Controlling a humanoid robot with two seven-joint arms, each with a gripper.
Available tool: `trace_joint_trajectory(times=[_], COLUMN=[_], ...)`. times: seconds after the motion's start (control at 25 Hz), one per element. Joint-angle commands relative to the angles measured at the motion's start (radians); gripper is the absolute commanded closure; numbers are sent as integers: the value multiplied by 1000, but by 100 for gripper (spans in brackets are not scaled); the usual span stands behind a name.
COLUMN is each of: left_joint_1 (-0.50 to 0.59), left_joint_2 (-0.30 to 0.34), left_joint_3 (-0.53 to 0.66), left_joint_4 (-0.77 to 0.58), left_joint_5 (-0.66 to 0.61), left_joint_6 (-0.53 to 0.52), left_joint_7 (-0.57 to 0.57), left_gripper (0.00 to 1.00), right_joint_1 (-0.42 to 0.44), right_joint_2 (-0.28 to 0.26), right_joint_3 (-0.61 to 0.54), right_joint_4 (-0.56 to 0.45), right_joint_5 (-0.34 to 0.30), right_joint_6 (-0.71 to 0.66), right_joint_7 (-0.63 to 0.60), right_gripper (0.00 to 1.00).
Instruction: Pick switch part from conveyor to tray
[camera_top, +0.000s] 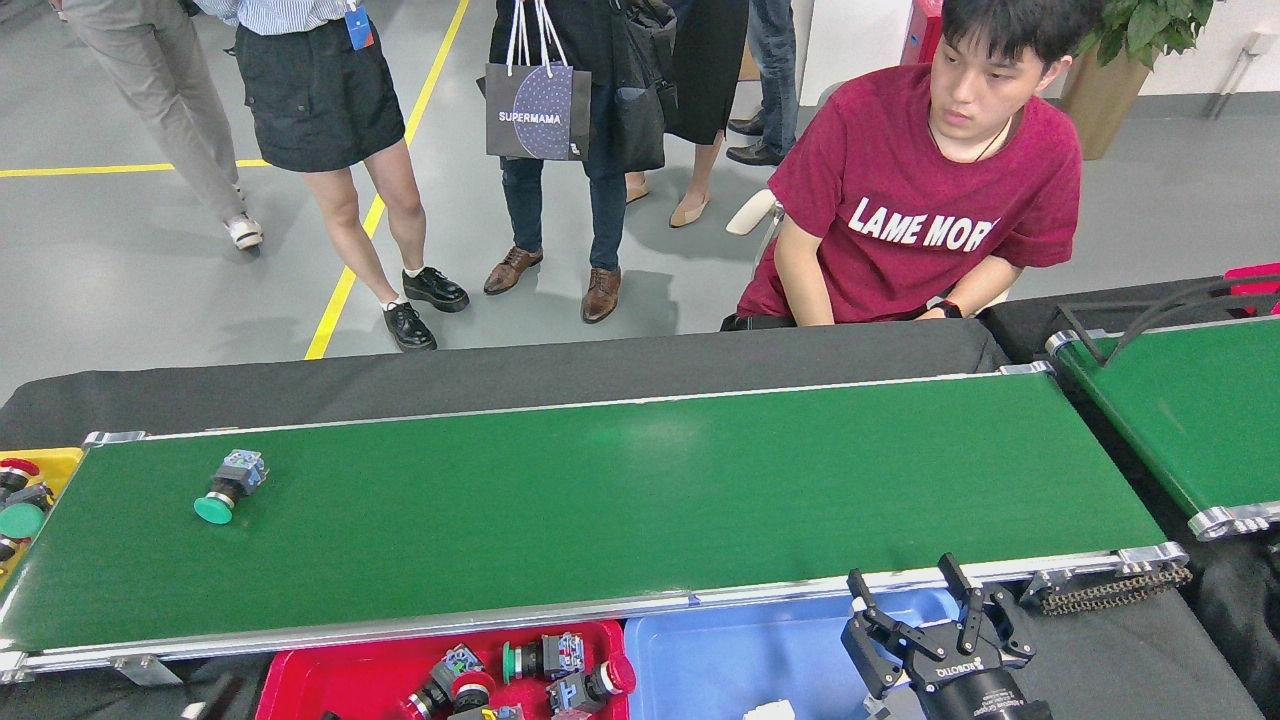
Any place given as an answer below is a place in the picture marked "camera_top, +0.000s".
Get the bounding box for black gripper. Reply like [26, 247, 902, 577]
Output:
[842, 553, 1051, 720]

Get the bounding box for green push button switch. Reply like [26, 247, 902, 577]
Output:
[501, 632, 587, 684]
[0, 483, 57, 542]
[193, 449, 269, 526]

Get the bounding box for blue plastic tray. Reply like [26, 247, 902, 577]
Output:
[622, 588, 966, 720]

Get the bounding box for long green conveyor belt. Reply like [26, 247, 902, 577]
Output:
[0, 360, 1193, 686]

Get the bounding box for green feeder conveyor belt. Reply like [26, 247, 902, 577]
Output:
[1045, 318, 1280, 542]

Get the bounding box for red plastic tray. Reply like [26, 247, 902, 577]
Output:
[255, 620, 633, 720]

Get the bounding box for yellow plastic tray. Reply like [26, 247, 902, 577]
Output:
[0, 447, 86, 591]

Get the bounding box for seated person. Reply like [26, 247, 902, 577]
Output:
[720, 0, 1101, 331]

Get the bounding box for red bin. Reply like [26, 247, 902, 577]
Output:
[1224, 263, 1280, 317]

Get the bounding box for potted plant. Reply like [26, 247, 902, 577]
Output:
[1058, 0, 1216, 161]

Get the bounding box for standing person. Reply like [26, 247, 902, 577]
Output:
[483, 0, 641, 325]
[625, 0, 751, 229]
[195, 0, 471, 353]
[48, 0, 266, 251]
[727, 0, 801, 168]

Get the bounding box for red fire extinguisher cabinet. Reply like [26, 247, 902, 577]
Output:
[900, 0, 946, 66]

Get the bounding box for black tote bag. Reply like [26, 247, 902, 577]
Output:
[608, 0, 681, 173]

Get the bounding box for dark printed shopping bag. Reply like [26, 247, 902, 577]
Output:
[484, 0, 593, 162]

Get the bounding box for black drive chain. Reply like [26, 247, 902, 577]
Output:
[1040, 565, 1194, 616]

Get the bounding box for black metal guide frame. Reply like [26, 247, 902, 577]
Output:
[1058, 300, 1191, 367]

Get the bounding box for black cable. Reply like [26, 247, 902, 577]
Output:
[1130, 290, 1280, 339]
[1103, 276, 1280, 366]

